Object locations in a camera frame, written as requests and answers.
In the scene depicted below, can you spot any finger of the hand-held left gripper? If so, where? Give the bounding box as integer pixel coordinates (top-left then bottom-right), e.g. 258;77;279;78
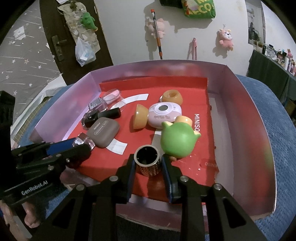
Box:
16;147;92;177
11;138;78;163

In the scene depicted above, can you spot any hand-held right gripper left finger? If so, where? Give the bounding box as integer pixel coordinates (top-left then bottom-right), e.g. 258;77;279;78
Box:
32;154;137;241

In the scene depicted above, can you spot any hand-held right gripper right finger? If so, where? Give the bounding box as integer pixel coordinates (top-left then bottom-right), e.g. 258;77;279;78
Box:
161;155;264;241

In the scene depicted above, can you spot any maroon bottle with silver cap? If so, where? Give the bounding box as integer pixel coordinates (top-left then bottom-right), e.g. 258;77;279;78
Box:
73;136;96;151

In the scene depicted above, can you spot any studded metal cylinder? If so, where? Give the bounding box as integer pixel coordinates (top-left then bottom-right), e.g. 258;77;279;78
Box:
134;146;162;177

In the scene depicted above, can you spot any taupe eyeshadow compact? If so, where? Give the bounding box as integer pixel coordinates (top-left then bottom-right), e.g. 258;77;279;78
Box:
86;117;121;148

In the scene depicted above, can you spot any green squishy toy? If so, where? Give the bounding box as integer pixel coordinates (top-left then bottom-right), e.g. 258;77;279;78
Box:
161;115;201;160

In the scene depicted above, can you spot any black nail polish bottle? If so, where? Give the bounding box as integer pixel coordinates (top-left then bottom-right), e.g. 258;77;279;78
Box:
81;107;122;128

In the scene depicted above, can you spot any pink nail polish bottle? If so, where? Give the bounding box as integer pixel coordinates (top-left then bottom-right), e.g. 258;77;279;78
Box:
88;90;121;116

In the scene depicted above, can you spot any orange dome piece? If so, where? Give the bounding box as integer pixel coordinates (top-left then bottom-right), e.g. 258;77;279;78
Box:
133;104;148;130

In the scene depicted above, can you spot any pink round case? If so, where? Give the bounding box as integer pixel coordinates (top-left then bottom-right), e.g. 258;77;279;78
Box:
146;101;182;129

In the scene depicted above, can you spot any orange ring piece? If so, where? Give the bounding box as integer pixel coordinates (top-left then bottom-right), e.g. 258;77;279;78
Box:
162;90;184;106

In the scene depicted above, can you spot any pink cardboard box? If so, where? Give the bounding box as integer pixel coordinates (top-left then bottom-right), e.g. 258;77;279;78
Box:
29;60;278;232

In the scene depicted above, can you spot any person's left hand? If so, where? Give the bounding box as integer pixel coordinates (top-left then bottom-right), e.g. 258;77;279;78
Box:
23;204;46;232

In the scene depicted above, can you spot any red paper sheet white print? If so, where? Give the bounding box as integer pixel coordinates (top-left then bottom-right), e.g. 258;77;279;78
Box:
69;77;220;205

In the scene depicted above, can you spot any grid cutting mat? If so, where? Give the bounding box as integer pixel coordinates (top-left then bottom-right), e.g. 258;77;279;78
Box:
13;102;45;142

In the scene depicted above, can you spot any white plastic sheet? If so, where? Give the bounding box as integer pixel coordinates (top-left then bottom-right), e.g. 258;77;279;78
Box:
11;73;68;133

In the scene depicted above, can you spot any clear plastic bag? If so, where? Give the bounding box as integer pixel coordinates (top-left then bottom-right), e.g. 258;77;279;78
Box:
75;37;97;67

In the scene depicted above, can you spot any blue fuzzy mat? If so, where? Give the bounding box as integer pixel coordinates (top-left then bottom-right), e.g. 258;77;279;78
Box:
10;74;296;241

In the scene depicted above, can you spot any dark brown door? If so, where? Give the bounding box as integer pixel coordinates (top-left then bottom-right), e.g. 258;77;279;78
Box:
39;0;114;85

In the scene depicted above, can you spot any clear hanging organizer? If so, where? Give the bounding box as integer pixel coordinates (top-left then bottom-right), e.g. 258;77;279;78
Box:
58;0;101;52

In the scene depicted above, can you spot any green plush dinosaur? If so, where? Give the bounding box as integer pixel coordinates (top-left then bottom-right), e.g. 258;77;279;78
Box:
80;12;98;32

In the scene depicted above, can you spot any pink clip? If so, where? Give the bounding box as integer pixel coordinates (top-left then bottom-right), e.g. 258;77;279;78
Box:
190;38;198;61

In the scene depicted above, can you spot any dark green covered table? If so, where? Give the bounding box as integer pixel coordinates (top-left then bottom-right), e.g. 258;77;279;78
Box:
246;50;296;107

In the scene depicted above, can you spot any pale pink plush toy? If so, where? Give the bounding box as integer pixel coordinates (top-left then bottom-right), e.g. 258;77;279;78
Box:
145;18;166;39

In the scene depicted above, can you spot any pink plush cow toy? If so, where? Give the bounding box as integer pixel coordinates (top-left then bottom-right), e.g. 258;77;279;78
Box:
217;29;235;50

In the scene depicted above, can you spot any row of small figurines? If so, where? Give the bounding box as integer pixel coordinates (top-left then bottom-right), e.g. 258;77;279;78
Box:
261;44;296;75

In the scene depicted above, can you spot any green printed bag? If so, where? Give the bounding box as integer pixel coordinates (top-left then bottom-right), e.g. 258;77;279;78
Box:
181;0;216;19

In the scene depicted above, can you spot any black bag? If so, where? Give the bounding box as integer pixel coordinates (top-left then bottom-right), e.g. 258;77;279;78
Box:
159;0;183;7

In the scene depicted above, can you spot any metal door handle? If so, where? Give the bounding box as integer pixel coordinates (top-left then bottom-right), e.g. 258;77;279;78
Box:
52;35;67;62

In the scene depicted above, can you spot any wall mirror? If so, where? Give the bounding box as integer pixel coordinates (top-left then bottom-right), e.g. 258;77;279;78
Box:
246;0;267;46

